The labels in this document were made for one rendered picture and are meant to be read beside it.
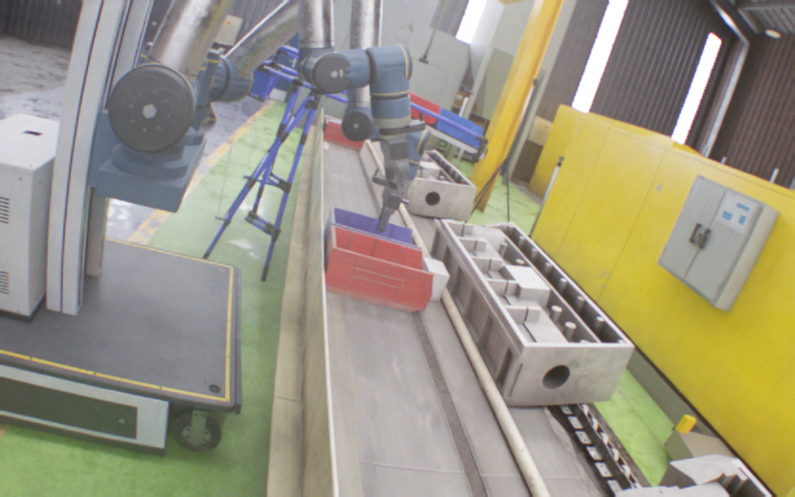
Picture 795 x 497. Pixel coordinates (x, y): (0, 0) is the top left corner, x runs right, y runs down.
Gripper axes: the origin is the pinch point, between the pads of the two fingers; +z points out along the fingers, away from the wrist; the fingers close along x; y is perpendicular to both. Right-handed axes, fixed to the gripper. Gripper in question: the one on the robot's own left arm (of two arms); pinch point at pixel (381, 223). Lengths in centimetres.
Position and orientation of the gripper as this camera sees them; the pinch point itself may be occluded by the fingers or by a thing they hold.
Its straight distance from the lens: 182.3
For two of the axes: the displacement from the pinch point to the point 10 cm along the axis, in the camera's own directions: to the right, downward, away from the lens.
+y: 9.3, 2.6, 2.5
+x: -1.4, -3.8, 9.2
